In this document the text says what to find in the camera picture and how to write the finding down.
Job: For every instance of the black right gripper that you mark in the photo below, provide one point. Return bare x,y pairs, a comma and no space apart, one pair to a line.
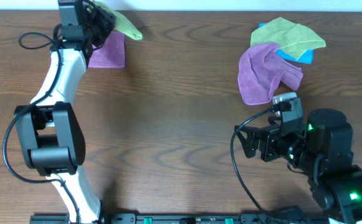
268,136

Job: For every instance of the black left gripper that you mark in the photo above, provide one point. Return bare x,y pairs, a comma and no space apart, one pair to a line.
107,18

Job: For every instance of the light green microfiber cloth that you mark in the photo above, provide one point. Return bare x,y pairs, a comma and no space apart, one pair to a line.
122,24

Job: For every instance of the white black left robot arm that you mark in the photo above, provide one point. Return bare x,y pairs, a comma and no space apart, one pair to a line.
50,136

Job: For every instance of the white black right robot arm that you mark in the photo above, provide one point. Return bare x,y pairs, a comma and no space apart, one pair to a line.
320,149

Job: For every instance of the folded purple cloth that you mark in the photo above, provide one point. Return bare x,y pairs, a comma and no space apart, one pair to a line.
111,54

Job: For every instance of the crumpled purple cloth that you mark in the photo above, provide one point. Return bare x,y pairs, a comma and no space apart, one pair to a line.
261,70

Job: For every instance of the blue cloth in pile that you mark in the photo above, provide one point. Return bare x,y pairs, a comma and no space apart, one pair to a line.
305,57

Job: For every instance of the yellow-green cloth in pile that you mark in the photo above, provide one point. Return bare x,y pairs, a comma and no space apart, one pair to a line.
289,35

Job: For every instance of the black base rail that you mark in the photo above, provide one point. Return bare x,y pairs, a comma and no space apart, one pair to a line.
131,218

